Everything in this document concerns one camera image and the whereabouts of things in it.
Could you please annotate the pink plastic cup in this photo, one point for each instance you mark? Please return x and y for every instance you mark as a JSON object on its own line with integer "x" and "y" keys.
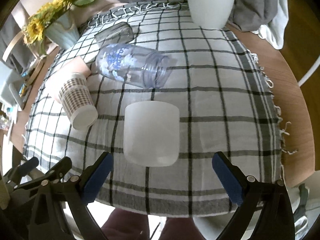
{"x": 54, "y": 83}

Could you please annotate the dark red trousers leg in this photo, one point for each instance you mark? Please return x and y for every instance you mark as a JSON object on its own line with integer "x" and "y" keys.
{"x": 123, "y": 224}

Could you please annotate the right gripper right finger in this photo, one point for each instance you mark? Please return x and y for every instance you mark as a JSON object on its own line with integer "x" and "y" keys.
{"x": 276, "y": 217}

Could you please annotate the checkered white black tablecloth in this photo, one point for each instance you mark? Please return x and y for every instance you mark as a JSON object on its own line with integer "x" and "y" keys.
{"x": 225, "y": 105}

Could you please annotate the houndstooth paper cup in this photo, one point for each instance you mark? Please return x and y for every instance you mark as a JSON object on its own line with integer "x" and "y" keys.
{"x": 77, "y": 103}

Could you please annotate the smoky grey glass cup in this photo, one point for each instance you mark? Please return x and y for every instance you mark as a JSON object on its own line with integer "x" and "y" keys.
{"x": 118, "y": 33}

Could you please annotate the white frosted cup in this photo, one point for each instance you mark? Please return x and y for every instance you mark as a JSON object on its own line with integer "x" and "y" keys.
{"x": 151, "y": 133}

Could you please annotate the white plant pot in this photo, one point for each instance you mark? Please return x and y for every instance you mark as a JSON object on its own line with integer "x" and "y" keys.
{"x": 210, "y": 14}

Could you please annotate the yellow sunflower bouquet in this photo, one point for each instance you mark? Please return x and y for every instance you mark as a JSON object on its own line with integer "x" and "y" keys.
{"x": 36, "y": 24}

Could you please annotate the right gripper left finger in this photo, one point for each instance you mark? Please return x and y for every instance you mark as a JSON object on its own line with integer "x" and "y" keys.
{"x": 36, "y": 210}

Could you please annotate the wooden chair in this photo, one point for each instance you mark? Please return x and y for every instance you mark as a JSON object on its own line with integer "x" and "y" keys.
{"x": 27, "y": 61}

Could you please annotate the white chair frame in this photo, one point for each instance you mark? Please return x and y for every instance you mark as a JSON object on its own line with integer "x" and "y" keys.
{"x": 310, "y": 72}

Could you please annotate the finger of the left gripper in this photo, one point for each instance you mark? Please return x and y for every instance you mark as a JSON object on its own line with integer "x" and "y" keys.
{"x": 13, "y": 177}

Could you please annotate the light blue ribbed vase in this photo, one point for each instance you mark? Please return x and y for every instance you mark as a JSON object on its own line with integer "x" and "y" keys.
{"x": 63, "y": 31}

